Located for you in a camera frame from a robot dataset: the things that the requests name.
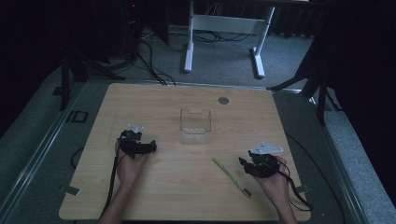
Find black cable loop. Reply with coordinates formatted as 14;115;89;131
70;146;86;171

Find hand-held gripper cable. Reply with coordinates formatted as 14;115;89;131
277;160;314;213
98;136;124;220

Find person's right hand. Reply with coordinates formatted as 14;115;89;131
253;155;291;205

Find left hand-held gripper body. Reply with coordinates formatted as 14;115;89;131
119;124;145;160

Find white desk frame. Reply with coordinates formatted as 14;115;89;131
183;0;276;79

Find clear plastic container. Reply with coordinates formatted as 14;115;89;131
179;107;213;146

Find right hand-held gripper cable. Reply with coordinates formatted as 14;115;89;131
277;160;314;213

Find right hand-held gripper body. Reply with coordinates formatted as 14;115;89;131
248;141;285;179

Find person's left hand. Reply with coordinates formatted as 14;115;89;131
114;141;150;189

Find metal floor rail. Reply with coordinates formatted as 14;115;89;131
306;94;372;224
0;81;87;218

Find left hand-held gripper cable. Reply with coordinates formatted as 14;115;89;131
98;136;124;220

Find thin black floor cable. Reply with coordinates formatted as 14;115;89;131
284;133;347;224

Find black floor cables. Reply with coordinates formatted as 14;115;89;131
108;38;177;87

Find black metal stand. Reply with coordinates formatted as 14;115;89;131
266;43;344;127
51;36;126;112

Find green toothbrush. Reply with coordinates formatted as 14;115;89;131
211;157;253;199

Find black rectangular floor bracket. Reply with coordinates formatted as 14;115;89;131
64;109;90;124

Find black computer tower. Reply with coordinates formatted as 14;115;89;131
120;0;145;62

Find cables under white desk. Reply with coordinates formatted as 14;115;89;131
141;1;251;44

